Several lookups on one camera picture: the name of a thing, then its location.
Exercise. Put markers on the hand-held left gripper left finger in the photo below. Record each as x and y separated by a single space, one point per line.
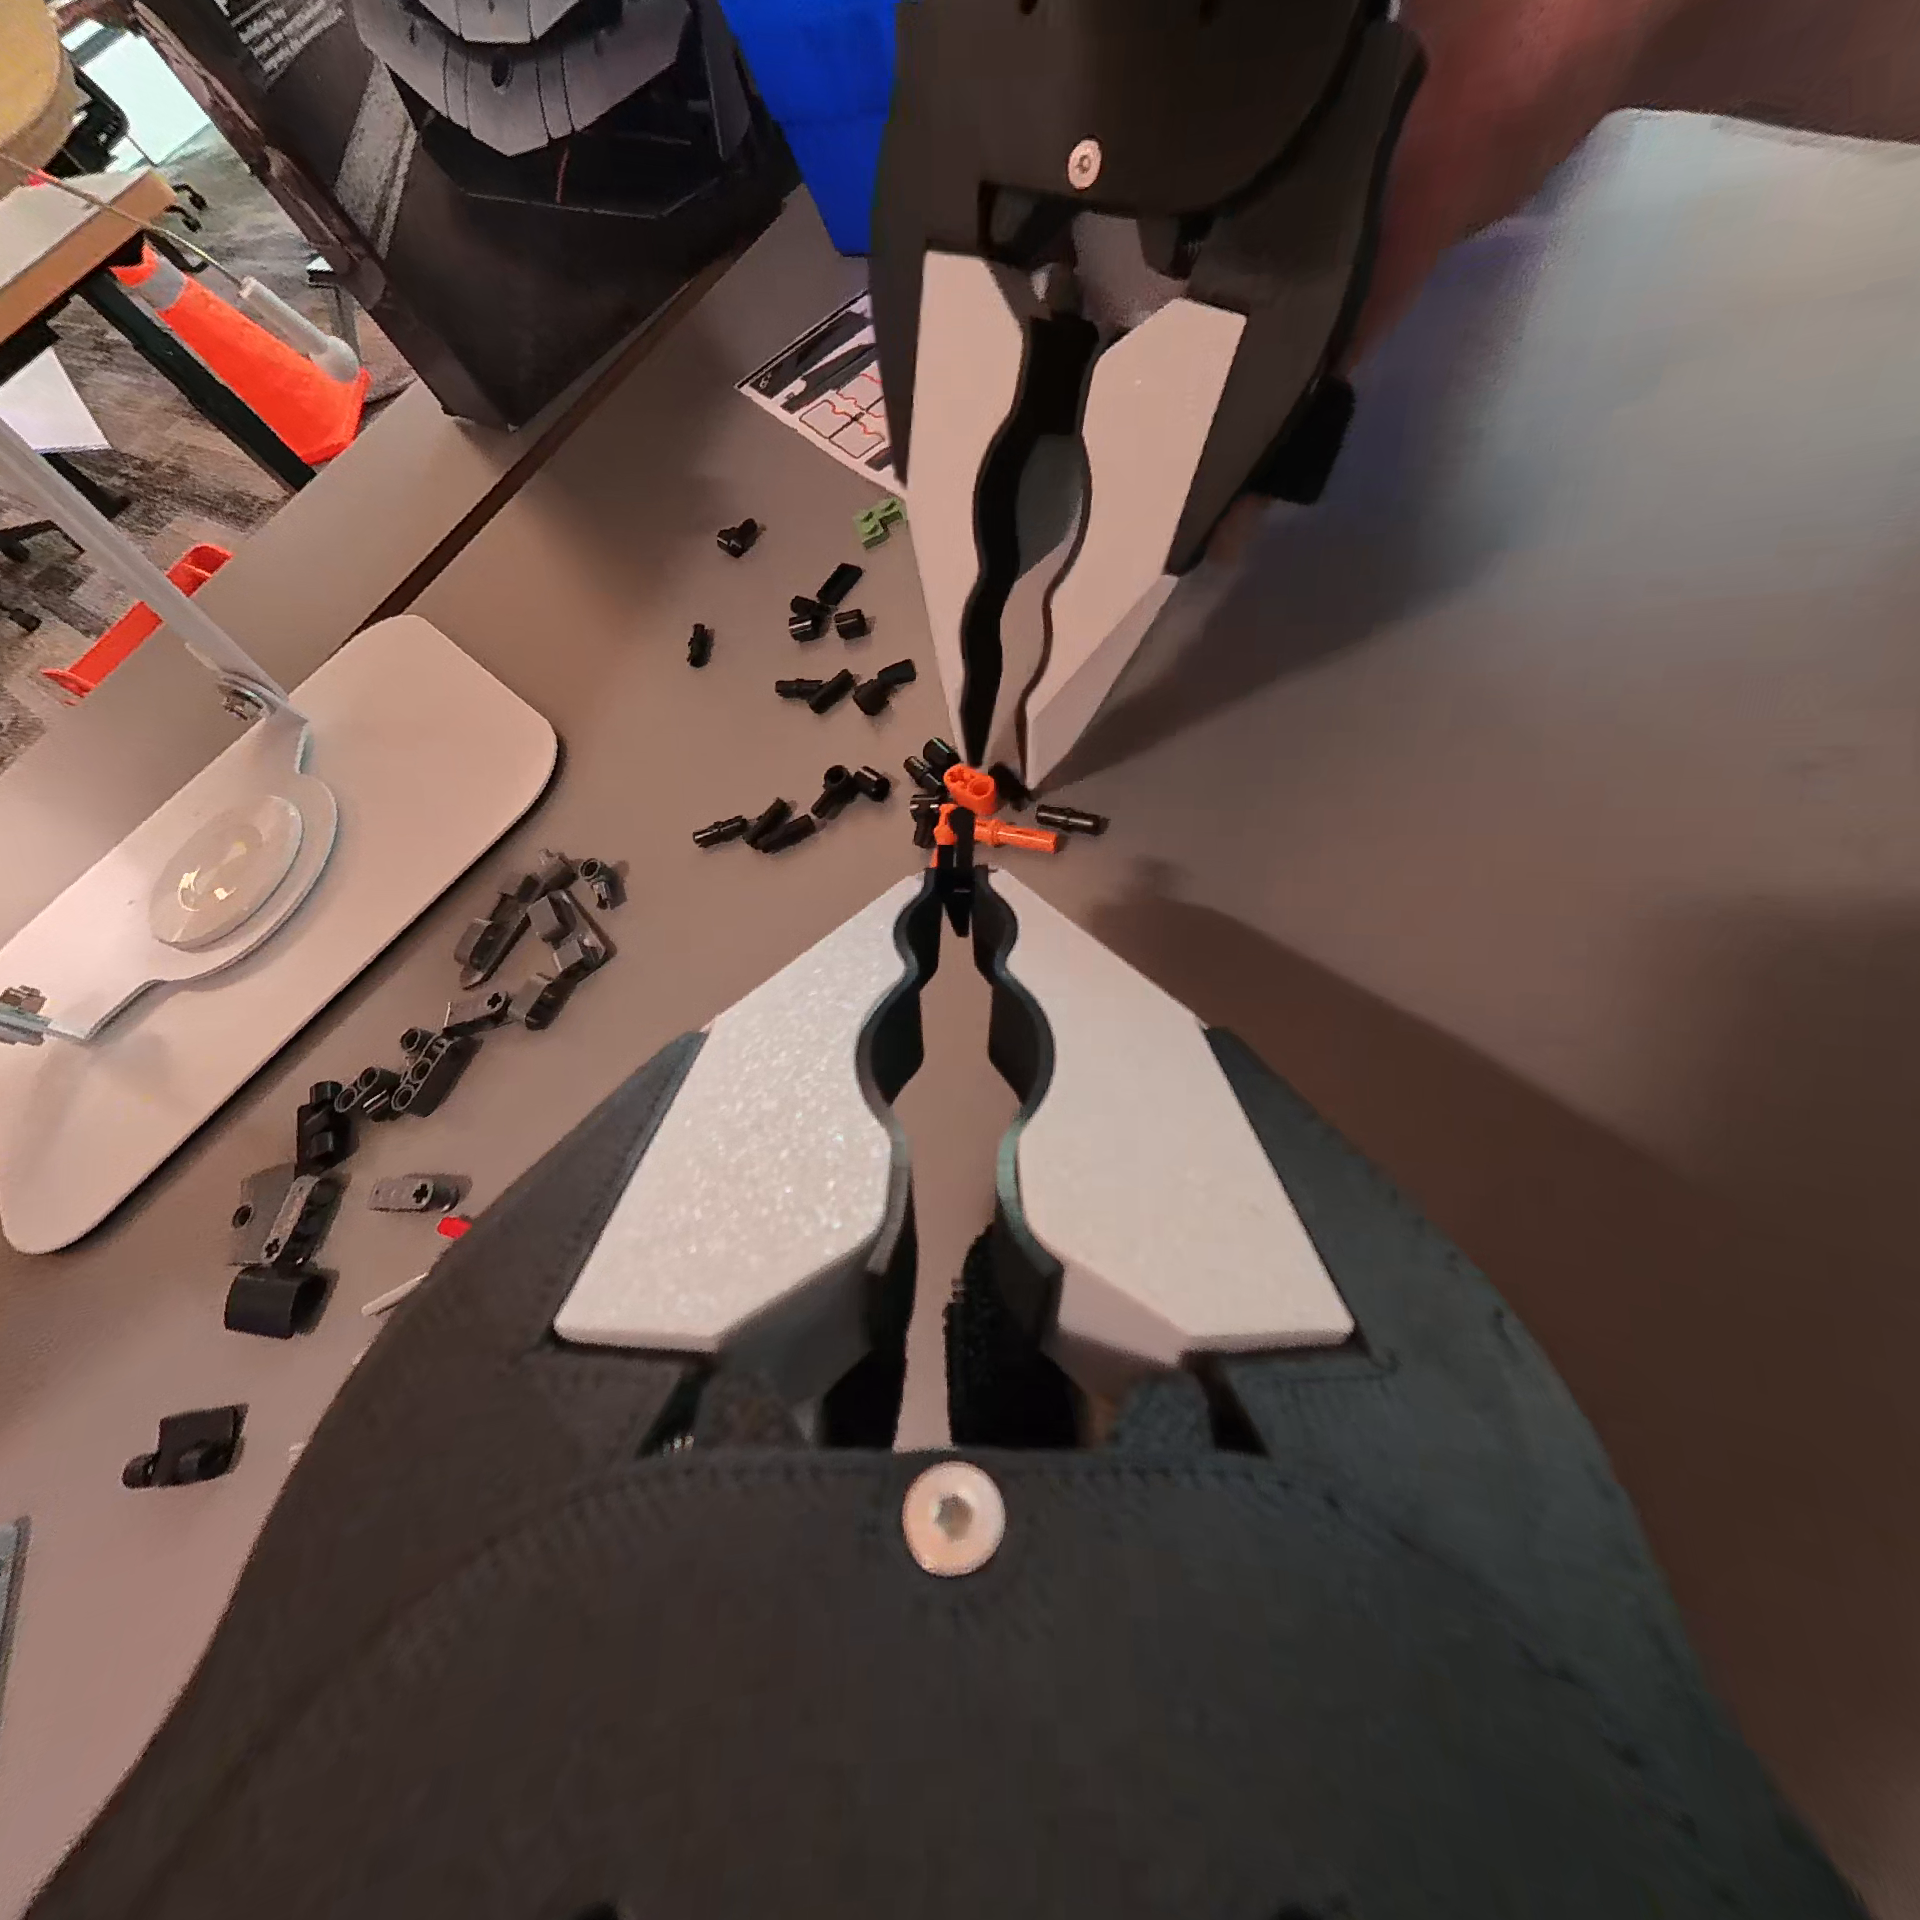
733 1172

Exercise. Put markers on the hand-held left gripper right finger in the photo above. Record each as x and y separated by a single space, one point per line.
1170 1172

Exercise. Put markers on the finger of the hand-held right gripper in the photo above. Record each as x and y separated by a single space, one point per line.
1155 452
945 452

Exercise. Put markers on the orange lego connector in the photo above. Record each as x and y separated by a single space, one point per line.
972 782

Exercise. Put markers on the orange lego axle pin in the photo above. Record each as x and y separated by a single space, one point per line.
1019 834
945 839

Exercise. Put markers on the green lego piece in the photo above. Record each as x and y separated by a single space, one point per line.
881 521

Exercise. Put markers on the lego sticker sheet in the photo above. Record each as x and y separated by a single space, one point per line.
818 399

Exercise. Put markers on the scatter of black lego pins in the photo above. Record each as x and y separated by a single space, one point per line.
833 692

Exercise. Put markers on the cluster of dark grey lego parts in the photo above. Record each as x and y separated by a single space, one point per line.
555 944

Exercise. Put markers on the small grey lego beam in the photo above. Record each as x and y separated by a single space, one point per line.
412 1194

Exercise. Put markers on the black lego beam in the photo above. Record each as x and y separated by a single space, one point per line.
405 1077

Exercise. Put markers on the black lego connector block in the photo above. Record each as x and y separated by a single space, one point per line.
320 1133

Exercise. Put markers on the grey lego plate with holes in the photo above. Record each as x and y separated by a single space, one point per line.
277 1212

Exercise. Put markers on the black lego clip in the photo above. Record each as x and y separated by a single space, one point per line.
277 1301

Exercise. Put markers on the dark lego set box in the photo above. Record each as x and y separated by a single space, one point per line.
523 225

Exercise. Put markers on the small white stick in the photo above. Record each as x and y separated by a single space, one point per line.
398 1293

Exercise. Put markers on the blue plastic bin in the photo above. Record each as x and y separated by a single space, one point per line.
826 90

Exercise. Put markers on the white metal book stand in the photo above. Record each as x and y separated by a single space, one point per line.
420 751

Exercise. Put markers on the orange traffic cone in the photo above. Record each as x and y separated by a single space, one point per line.
254 360

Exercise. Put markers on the orange plastic object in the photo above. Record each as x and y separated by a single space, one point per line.
134 616

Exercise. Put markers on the wooden side table black legs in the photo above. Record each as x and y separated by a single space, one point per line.
75 240

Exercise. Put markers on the white paper sheet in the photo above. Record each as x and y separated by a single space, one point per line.
44 412

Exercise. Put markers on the black lego bracket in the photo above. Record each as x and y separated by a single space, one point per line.
188 1447

